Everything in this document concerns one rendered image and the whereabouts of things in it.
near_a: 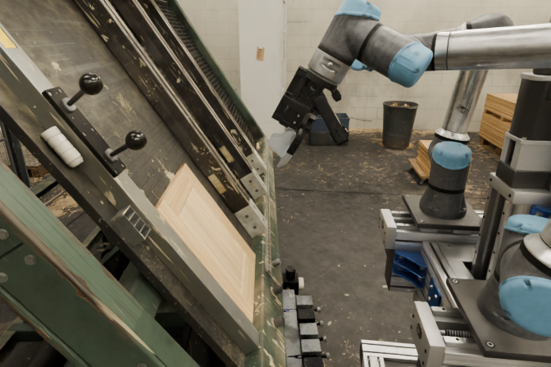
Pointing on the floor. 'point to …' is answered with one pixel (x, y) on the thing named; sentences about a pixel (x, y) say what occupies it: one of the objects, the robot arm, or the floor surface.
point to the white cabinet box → (262, 58)
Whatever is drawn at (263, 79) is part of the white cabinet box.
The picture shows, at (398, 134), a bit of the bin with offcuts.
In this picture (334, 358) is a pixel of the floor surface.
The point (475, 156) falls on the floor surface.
